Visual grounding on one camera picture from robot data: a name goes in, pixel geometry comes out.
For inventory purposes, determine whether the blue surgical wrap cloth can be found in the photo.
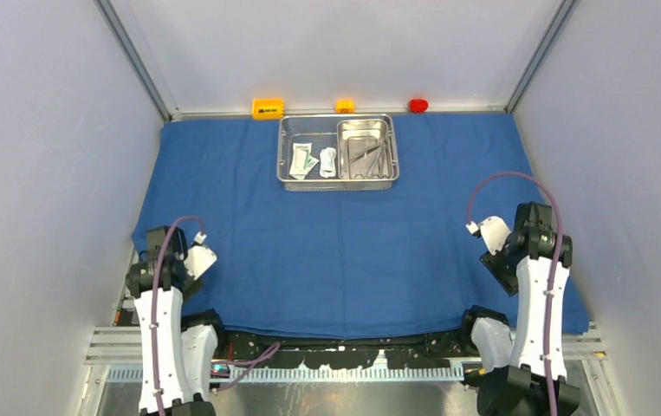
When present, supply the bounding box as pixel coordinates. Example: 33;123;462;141
130;113;591;341

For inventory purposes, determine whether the green white sterile packet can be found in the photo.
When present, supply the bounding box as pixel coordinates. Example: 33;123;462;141
288;143;319;180

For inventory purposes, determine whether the wire mesh steel tray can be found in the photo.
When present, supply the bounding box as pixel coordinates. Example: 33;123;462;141
276;114;400;192

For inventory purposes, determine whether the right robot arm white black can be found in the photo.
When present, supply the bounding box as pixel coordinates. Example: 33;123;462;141
457;202;581;415

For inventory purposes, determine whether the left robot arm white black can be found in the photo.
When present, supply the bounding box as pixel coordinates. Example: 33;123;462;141
126;226;229;415

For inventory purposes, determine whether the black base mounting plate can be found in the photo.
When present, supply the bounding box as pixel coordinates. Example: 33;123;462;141
214;330;479;370

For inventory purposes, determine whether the red toy block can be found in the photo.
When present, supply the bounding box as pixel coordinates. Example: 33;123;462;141
407;98;429;114

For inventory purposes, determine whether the small steel instrument pan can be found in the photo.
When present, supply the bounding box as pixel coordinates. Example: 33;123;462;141
337;118;398;180

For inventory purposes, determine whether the white gauze roll packet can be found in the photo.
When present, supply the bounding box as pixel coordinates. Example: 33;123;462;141
319;147;337;179

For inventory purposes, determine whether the yellow toy block large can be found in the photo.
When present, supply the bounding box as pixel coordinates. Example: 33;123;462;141
251;98;285;120

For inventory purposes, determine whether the small orange toy block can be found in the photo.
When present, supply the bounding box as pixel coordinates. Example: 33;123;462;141
334;100;355;114

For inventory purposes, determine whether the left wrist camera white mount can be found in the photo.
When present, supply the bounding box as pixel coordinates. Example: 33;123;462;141
184;231;217;280

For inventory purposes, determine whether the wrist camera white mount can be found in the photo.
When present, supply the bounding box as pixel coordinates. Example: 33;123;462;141
465;216;512;256
184;231;217;280

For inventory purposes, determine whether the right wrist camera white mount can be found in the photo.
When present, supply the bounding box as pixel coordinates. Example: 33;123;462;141
465;216;512;256

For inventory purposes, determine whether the aluminium front rail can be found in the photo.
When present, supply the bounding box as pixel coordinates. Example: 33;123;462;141
84;322;606;385

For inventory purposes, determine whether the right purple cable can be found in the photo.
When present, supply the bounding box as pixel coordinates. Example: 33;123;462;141
465;171;566;416

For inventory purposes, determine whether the aluminium frame rail right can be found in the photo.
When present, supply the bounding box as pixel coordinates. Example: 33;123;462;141
504;0;580;114

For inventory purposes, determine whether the aluminium frame post left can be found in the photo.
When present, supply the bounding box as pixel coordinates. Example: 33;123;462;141
94;0;175;122

